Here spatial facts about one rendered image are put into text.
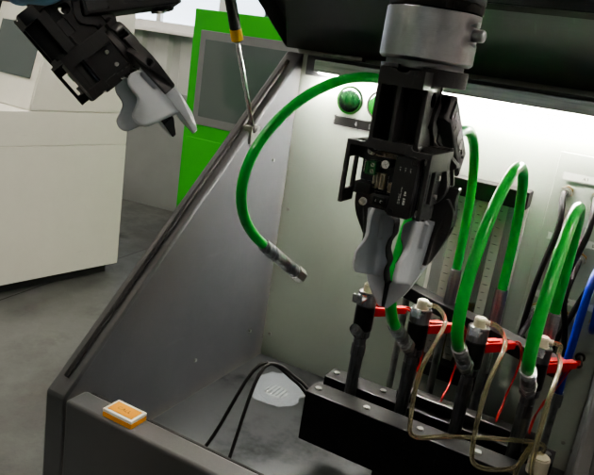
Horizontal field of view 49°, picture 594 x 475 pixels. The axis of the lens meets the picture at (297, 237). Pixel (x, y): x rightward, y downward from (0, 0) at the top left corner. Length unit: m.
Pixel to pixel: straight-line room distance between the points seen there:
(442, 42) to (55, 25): 0.43
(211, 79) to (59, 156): 0.95
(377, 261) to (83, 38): 0.41
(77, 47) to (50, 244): 3.14
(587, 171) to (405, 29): 0.65
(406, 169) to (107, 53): 0.39
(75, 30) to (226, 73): 3.07
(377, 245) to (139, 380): 0.59
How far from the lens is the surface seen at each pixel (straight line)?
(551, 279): 0.73
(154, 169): 5.81
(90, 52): 0.76
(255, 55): 3.73
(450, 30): 0.52
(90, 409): 0.95
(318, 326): 1.32
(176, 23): 5.71
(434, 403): 0.99
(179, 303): 1.10
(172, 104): 0.76
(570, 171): 1.13
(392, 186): 0.52
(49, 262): 3.90
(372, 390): 1.02
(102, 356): 0.99
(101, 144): 3.90
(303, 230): 1.29
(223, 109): 3.84
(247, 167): 0.83
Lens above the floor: 1.44
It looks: 15 degrees down
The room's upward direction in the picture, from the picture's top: 9 degrees clockwise
